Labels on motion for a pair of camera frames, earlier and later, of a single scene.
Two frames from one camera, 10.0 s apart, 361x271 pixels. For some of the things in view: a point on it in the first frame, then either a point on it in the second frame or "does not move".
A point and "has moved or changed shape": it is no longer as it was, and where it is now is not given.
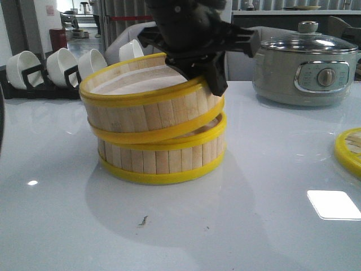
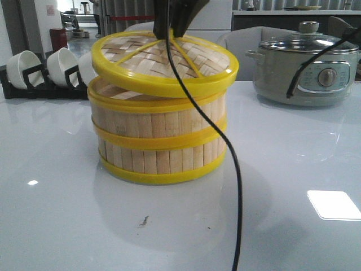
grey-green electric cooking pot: [296, 73] does not move
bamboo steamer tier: [144, 96] has moved or changed shape
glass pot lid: [308, 40] does not move
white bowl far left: [18, 62] does not move
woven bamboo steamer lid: [347, 150] → [139, 61]
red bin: [58, 38] does not move
